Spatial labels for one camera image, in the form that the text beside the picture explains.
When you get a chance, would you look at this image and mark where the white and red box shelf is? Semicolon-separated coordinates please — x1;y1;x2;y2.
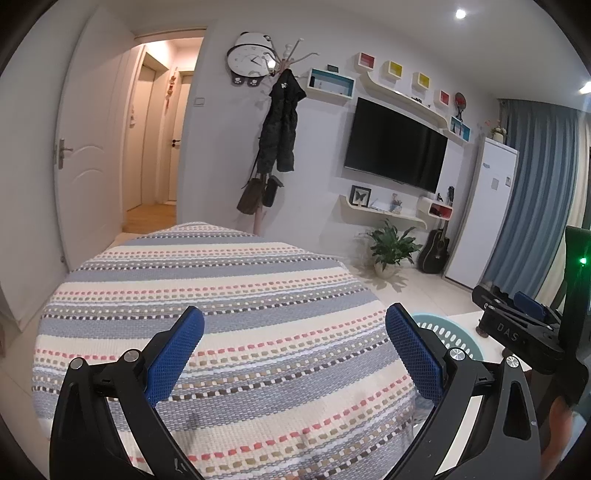
417;196;454;220

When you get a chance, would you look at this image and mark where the blue rimmed box shelf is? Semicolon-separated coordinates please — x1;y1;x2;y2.
305;68;356;100

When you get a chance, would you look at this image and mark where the brown hanging bag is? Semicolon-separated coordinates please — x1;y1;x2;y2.
236;176;264;214

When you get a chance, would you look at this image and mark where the light blue perforated plastic basket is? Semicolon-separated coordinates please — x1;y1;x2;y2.
410;313;485;370

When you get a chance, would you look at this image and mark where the long wavy wall shelf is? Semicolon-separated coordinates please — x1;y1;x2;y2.
366;69;472;145

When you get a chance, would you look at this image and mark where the black flat television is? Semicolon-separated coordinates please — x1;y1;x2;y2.
344;96;449;194

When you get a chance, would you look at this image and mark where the black hanging bag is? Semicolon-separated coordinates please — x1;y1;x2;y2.
264;175;285;208

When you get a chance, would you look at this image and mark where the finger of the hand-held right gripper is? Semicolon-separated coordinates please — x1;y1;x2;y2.
471;284;557;329
514;291;563;324

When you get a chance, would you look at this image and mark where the black acoustic guitar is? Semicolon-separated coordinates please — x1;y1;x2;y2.
417;216;451;274

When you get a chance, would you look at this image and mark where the white curved wall shelf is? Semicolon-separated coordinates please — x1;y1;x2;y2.
341;194;428;230

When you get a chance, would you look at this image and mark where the striped knitted blanket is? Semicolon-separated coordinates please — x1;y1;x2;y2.
31;222;433;480

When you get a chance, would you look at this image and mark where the white refrigerator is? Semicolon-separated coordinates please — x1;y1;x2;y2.
442;136;519;289

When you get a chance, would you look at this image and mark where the potted green plant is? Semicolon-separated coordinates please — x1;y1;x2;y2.
364;219;424;278

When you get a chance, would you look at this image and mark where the small blue box shelf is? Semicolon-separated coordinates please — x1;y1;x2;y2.
450;115;472;142

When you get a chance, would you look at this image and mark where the person's right hand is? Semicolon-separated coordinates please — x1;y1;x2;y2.
541;398;585;470

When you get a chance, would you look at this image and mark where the panda wall clock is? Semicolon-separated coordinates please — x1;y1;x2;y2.
226;31;277;88

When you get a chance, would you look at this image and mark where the white room door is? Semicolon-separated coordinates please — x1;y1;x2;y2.
54;8;140;274

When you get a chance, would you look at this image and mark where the pale coat rack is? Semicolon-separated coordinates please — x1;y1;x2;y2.
252;39;320;236

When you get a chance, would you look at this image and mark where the dark hanging coat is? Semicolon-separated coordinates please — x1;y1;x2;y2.
257;68;308;174

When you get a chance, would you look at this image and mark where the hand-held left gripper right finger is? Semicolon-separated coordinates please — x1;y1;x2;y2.
385;302;541;480

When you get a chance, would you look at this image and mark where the blue grey curtain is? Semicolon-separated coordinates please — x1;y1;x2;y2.
480;98;583;311

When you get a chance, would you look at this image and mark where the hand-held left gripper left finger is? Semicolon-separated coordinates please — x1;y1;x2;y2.
48;305;205;480

